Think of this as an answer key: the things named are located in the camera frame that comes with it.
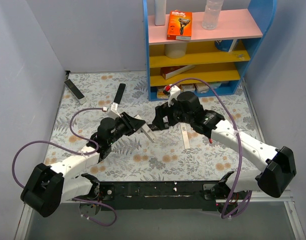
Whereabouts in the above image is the black and silver remote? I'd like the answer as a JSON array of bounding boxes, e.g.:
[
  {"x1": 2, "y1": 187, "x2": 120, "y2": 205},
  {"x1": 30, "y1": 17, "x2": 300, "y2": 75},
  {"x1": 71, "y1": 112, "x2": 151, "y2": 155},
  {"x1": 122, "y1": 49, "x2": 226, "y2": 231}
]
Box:
[{"x1": 64, "y1": 79, "x2": 87, "y2": 105}]

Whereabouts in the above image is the red and white flat box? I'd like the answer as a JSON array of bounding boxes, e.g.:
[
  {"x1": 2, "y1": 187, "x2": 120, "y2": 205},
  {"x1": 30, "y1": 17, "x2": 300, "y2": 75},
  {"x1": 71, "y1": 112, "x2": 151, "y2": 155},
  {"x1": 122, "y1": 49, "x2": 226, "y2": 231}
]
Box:
[{"x1": 160, "y1": 65, "x2": 196, "y2": 80}]

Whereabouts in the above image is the blue shelf unit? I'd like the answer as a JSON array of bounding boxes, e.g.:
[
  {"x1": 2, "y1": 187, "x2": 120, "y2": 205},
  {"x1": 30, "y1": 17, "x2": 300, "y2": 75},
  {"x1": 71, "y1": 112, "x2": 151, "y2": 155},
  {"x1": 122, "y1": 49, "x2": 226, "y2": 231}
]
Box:
[{"x1": 142, "y1": 0, "x2": 277, "y2": 101}]

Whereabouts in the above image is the floral table mat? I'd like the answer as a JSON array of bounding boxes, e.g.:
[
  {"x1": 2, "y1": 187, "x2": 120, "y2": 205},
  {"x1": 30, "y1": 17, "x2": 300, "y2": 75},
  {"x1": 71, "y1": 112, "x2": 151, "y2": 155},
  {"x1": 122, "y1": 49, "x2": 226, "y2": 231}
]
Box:
[{"x1": 39, "y1": 70, "x2": 259, "y2": 183}]

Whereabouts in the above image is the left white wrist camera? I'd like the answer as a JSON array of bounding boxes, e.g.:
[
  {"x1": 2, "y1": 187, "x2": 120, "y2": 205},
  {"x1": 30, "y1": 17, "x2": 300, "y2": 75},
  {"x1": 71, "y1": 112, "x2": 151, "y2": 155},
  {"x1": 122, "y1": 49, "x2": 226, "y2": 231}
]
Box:
[{"x1": 102, "y1": 102, "x2": 121, "y2": 120}]

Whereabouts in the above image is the orange snack box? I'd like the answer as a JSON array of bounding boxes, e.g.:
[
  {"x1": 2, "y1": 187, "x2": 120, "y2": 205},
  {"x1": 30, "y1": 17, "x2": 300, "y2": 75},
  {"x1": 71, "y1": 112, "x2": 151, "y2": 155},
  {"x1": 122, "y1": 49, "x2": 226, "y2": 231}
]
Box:
[{"x1": 156, "y1": 86, "x2": 168, "y2": 99}]

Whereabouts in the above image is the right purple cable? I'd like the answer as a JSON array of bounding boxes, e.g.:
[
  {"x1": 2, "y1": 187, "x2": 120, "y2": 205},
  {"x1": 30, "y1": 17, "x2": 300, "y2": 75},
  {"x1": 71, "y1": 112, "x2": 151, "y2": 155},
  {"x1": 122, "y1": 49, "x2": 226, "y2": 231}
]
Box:
[{"x1": 167, "y1": 77, "x2": 254, "y2": 220}]

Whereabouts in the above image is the black remote with buttons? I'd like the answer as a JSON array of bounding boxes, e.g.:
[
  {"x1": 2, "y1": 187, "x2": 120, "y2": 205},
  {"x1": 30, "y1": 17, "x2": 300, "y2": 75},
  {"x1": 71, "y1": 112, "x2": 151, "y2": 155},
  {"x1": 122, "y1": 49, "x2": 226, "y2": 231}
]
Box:
[{"x1": 147, "y1": 124, "x2": 160, "y2": 132}]

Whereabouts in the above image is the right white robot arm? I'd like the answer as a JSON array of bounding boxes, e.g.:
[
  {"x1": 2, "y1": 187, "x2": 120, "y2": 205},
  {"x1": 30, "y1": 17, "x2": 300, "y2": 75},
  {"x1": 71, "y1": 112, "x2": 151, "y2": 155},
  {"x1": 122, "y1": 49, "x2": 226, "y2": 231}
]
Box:
[{"x1": 152, "y1": 91, "x2": 297, "y2": 199}]

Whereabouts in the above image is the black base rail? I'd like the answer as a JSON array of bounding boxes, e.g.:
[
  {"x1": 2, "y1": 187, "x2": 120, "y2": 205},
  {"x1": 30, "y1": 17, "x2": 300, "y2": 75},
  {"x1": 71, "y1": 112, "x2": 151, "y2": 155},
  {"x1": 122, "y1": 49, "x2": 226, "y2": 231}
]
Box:
[{"x1": 70, "y1": 180, "x2": 254, "y2": 216}]

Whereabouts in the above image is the orange razor box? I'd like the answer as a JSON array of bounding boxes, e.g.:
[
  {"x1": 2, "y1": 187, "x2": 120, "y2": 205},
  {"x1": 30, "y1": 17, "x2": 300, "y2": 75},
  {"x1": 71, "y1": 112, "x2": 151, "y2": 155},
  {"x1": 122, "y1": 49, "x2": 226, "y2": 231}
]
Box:
[{"x1": 166, "y1": 10, "x2": 193, "y2": 41}]

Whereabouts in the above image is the white remote battery cover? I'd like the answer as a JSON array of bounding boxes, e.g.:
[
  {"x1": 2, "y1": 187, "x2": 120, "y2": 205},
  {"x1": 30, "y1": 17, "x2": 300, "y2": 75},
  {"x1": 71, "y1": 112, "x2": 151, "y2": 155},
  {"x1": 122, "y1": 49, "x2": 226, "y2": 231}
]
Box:
[{"x1": 180, "y1": 123, "x2": 191, "y2": 150}]

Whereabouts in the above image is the light blue small pack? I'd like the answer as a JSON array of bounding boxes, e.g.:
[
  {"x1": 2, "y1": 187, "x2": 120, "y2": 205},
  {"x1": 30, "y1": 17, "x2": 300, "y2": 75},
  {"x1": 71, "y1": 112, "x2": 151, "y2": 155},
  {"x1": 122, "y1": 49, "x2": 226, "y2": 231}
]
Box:
[{"x1": 209, "y1": 82, "x2": 222, "y2": 90}]

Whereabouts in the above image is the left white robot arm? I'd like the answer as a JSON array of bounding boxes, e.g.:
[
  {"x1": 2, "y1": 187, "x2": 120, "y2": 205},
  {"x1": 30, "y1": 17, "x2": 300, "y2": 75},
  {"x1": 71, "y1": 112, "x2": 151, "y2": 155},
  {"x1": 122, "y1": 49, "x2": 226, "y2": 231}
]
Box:
[{"x1": 20, "y1": 112, "x2": 146, "y2": 217}]

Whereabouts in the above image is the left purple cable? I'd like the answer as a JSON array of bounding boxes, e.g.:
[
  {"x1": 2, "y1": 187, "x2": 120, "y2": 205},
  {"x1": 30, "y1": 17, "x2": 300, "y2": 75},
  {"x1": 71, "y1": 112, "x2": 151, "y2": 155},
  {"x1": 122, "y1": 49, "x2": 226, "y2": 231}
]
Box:
[{"x1": 11, "y1": 106, "x2": 118, "y2": 227}]

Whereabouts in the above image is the white cylinder container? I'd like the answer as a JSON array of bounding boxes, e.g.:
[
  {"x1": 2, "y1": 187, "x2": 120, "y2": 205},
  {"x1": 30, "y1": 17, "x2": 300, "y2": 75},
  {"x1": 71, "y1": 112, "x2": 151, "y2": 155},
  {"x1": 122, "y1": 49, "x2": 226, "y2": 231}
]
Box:
[{"x1": 164, "y1": 42, "x2": 188, "y2": 59}]

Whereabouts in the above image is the slim black remote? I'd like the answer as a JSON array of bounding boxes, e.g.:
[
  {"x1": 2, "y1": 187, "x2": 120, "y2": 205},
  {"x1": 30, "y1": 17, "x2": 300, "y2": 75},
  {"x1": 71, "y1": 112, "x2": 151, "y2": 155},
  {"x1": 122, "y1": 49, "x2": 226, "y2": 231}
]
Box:
[{"x1": 113, "y1": 83, "x2": 126, "y2": 105}]

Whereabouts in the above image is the white orange small box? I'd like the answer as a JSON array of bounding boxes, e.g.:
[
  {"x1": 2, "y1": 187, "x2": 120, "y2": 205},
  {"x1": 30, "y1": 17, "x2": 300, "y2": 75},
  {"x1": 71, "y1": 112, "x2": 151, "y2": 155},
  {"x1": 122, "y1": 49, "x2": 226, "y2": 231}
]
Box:
[{"x1": 194, "y1": 82, "x2": 210, "y2": 94}]

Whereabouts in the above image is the white tall bottle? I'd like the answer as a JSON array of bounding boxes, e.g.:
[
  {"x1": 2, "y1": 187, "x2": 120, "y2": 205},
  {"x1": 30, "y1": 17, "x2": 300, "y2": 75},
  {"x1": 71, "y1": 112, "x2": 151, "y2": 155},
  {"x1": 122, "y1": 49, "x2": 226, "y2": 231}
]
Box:
[{"x1": 154, "y1": 0, "x2": 167, "y2": 26}]

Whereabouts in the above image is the purple cable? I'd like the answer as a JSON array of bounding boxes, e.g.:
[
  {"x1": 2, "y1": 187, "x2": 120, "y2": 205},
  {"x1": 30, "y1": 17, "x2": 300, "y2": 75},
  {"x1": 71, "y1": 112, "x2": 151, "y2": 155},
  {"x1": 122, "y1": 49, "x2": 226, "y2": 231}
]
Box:
[
  {"x1": 11, "y1": 106, "x2": 118, "y2": 227},
  {"x1": 167, "y1": 77, "x2": 254, "y2": 220}
]

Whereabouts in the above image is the blue round tin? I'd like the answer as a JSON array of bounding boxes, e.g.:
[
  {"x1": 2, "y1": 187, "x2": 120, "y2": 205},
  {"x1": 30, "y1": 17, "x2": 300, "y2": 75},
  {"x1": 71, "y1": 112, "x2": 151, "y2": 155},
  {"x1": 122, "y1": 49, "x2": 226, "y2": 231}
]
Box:
[{"x1": 214, "y1": 39, "x2": 239, "y2": 52}]

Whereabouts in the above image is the clear plastic bottle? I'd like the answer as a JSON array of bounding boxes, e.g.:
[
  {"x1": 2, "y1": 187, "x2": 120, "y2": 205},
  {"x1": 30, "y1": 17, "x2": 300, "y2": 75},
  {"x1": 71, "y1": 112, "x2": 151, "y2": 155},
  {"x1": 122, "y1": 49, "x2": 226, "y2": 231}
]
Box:
[{"x1": 201, "y1": 0, "x2": 224, "y2": 30}]

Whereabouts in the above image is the white remote control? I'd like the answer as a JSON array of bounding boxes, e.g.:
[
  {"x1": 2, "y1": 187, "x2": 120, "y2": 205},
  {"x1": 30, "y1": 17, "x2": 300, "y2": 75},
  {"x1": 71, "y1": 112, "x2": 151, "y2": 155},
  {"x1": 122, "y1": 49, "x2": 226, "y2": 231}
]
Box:
[{"x1": 137, "y1": 123, "x2": 157, "y2": 143}]

